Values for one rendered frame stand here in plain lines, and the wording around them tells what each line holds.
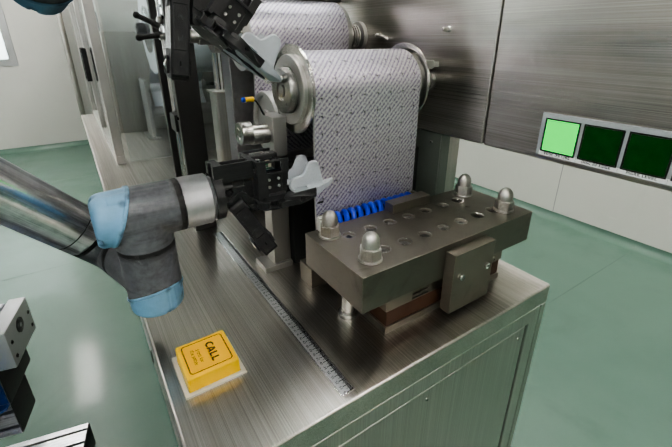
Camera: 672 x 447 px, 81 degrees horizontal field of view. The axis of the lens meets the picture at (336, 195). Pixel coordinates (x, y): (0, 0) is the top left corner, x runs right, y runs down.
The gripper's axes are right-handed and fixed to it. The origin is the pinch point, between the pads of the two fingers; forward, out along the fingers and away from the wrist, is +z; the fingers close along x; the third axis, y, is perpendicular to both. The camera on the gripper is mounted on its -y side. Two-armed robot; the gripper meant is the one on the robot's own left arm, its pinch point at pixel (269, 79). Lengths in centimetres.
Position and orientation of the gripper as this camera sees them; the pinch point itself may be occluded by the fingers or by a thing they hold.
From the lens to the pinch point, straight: 66.9
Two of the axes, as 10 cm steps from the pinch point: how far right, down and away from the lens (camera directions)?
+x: -5.6, -3.1, 7.7
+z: 6.4, 4.3, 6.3
